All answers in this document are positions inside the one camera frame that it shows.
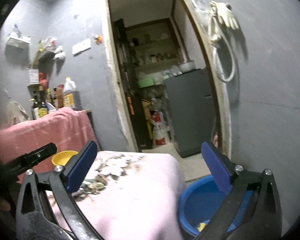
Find silver foil trash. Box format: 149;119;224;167
78;176;108;195

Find yellow snack packet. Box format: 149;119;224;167
197;222;206;232

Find person's left hand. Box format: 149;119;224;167
0;198;11;212

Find yellow plastic bowl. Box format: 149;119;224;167
51;150;78;166

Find dark sauce bottle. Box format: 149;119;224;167
39;86;48;118

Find blue plastic basin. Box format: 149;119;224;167
177;174;253;238

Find pink checked towel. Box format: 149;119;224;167
0;107;97;176

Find pink floral table cloth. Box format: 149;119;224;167
46;150;188;240

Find large oil jug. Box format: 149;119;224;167
62;77;83;111

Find red white sack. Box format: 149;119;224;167
150;111;166;146

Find grey refrigerator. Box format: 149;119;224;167
164;69;216;158

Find green plastic box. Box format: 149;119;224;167
138;78;154;88

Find metal pot on fridge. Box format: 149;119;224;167
179;60;196;73

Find cream rubber gloves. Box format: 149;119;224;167
207;1;239;42

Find wall shelf with packets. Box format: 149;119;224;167
32;36;66;67

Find white wire basket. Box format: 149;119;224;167
6;24;31;49

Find white wall switch plate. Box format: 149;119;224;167
71;38;91;56

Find orange wall hook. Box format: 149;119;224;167
94;35;103;45

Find white hose loop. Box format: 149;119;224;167
212;29;237;83

